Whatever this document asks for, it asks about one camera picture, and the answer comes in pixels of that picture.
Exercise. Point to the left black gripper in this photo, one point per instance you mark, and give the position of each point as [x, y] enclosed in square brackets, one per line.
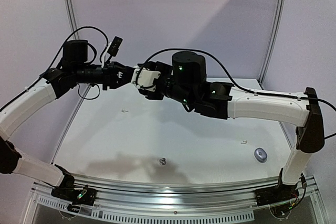
[111, 75]

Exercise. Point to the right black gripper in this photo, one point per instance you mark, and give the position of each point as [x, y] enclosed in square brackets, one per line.
[159, 81]

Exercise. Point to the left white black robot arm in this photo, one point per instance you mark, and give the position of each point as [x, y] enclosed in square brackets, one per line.
[74, 69]

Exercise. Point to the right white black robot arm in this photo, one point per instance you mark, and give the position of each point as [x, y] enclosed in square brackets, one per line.
[185, 81]

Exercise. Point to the grey oval puck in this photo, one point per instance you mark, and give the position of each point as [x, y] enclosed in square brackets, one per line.
[260, 155]

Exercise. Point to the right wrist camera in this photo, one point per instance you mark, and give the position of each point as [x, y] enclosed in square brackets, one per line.
[144, 79]

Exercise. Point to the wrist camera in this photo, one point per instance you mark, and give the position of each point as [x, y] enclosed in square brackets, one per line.
[144, 79]
[111, 50]

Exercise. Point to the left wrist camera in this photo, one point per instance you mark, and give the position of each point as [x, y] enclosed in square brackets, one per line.
[111, 50]

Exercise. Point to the right aluminium frame post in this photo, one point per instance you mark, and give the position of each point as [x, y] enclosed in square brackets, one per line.
[272, 41]

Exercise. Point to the aluminium frame post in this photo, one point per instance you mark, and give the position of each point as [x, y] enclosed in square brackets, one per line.
[272, 41]
[71, 18]

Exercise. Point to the left aluminium frame post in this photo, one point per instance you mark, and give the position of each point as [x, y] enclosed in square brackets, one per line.
[71, 18]

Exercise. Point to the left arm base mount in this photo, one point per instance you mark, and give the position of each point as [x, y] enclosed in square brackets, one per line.
[77, 195]

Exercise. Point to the aluminium front rail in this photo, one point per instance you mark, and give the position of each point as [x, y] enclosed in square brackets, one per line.
[207, 197]

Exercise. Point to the white slotted cable duct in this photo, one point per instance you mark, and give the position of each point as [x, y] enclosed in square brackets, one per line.
[56, 211]

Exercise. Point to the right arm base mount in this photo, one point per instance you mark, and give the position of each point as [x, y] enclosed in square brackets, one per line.
[274, 194]

